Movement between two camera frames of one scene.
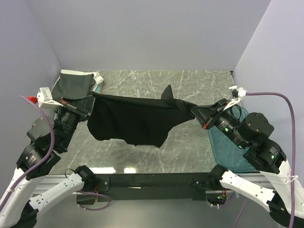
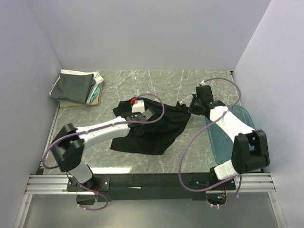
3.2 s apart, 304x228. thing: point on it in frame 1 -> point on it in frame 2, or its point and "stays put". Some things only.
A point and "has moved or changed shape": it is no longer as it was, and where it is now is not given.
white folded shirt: (97, 78) stays put
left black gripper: (83, 107) -> (136, 114)
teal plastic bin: (230, 156) stays put
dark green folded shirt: (72, 86) stays put
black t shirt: (139, 122) has moved or changed shape
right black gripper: (204, 113) -> (191, 109)
